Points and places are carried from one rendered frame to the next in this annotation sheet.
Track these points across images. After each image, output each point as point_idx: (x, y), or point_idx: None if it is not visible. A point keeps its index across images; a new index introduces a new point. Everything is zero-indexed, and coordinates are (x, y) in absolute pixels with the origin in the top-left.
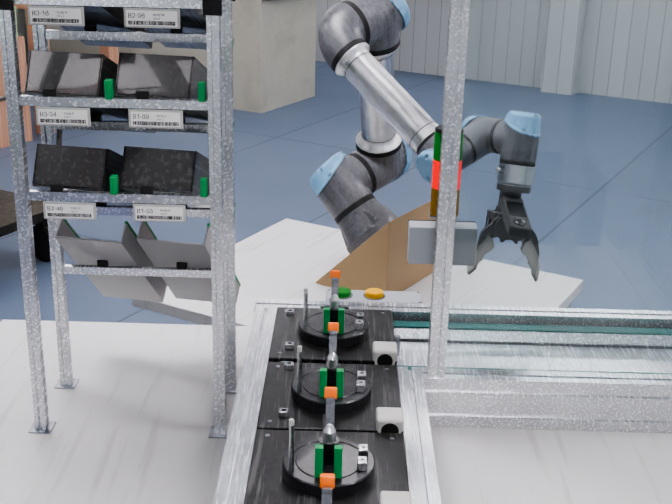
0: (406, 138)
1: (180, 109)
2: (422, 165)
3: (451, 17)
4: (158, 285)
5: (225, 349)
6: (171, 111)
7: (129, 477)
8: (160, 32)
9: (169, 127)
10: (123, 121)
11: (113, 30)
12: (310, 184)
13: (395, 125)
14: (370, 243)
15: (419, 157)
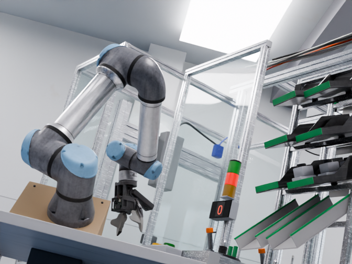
0: (155, 152)
1: (337, 146)
2: (158, 169)
3: (255, 122)
4: (281, 238)
5: (301, 263)
6: (340, 147)
7: None
8: (320, 100)
9: (340, 154)
10: (329, 140)
11: (336, 94)
12: (89, 168)
13: (156, 143)
14: (105, 216)
15: (160, 164)
